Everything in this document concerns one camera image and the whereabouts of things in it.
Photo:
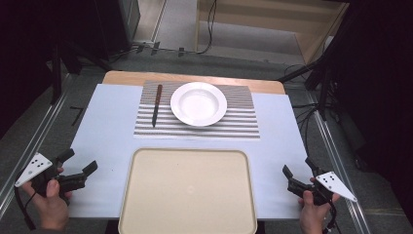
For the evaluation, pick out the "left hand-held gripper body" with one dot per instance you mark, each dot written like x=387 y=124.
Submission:
x=34 y=169

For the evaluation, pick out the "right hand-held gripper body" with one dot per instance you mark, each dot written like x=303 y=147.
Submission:
x=334 y=185

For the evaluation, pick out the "person's right hand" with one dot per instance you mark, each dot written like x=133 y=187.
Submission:
x=311 y=214

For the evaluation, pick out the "person's left hand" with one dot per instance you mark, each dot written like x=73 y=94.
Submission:
x=52 y=204

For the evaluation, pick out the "white table sheet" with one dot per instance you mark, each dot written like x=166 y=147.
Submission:
x=107 y=123

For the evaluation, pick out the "striped placemat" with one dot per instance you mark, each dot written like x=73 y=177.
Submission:
x=240 y=126

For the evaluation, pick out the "black metal stand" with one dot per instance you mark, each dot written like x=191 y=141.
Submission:
x=56 y=71

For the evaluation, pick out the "black tripod stand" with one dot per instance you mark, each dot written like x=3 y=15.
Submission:
x=321 y=81

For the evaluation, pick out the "dark brown chopsticks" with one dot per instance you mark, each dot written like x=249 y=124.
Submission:
x=157 y=107

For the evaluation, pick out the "wooden table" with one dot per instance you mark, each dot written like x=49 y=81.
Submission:
x=126 y=78

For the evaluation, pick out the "beige plastic tray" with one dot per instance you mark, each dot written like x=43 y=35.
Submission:
x=188 y=195

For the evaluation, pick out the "white round plate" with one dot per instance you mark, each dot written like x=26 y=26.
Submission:
x=198 y=104

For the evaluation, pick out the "wooden shelf unit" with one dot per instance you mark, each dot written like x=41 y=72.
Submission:
x=311 y=35

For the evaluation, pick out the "black cabinet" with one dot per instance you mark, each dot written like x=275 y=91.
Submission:
x=120 y=22

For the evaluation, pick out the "metal floor rail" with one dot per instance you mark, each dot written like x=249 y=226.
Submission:
x=35 y=136
x=337 y=162

